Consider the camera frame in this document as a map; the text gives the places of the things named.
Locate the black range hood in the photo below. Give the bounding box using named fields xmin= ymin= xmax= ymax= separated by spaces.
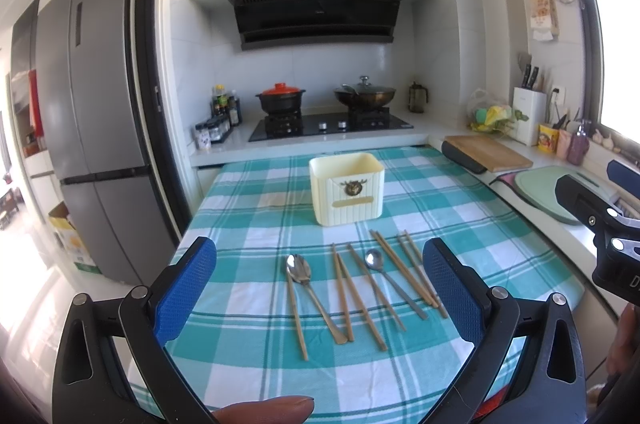
xmin=228 ymin=0 xmax=403 ymax=50

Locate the wooden cutting board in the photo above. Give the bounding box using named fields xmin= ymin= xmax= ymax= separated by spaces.
xmin=442 ymin=135 xmax=533 ymax=174

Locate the grey refrigerator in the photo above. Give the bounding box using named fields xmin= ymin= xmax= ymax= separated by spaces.
xmin=36 ymin=0 xmax=175 ymax=285

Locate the yellow tin can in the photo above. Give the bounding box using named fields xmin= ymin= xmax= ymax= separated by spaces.
xmin=537 ymin=123 xmax=560 ymax=153

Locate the teal plaid tablecloth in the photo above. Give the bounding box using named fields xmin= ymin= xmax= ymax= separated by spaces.
xmin=124 ymin=145 xmax=586 ymax=424

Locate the black gas stove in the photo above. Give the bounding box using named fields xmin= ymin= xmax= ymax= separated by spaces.
xmin=248 ymin=108 xmax=412 ymax=143

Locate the cream utensil holder box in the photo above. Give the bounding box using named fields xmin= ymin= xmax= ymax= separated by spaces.
xmin=309 ymin=152 xmax=385 ymax=227

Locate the cardboard box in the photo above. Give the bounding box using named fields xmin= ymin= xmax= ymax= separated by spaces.
xmin=48 ymin=202 xmax=100 ymax=274

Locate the condiment bottles rack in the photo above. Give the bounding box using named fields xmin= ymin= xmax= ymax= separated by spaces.
xmin=205 ymin=84 xmax=243 ymax=144

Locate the hanging wall calendar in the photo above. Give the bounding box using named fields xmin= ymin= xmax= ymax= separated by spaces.
xmin=529 ymin=0 xmax=559 ymax=42

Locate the person's right hand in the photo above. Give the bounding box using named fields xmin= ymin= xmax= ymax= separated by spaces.
xmin=605 ymin=304 xmax=637 ymax=375

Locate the white knife block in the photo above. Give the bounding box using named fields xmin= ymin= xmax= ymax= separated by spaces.
xmin=510 ymin=64 xmax=547 ymax=147

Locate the large steel spoon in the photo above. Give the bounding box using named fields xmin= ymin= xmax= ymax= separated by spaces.
xmin=285 ymin=254 xmax=347 ymax=345

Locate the person's left hand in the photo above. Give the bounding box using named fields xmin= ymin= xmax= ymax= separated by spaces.
xmin=213 ymin=396 xmax=314 ymax=424

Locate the black pot red lid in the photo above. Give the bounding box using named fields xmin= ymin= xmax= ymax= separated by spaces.
xmin=256 ymin=82 xmax=305 ymax=115

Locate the pink cup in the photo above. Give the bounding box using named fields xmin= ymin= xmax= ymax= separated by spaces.
xmin=555 ymin=129 xmax=573 ymax=160

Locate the white spice jar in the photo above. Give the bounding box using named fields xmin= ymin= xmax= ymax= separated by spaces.
xmin=194 ymin=122 xmax=212 ymax=150

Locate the green cutting mat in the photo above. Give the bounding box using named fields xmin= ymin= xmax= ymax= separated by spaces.
xmin=514 ymin=164 xmax=622 ymax=226

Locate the dark glass kettle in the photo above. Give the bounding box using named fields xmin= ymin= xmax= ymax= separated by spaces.
xmin=408 ymin=81 xmax=428 ymax=113

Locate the purple soap dispenser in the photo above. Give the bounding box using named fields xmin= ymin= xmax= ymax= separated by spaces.
xmin=566 ymin=120 xmax=590 ymax=166

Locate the black wok glass lid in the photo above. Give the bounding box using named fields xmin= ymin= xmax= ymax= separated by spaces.
xmin=334 ymin=76 xmax=396 ymax=111

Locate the small steel spoon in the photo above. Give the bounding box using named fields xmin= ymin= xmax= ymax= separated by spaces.
xmin=364 ymin=249 xmax=427 ymax=320

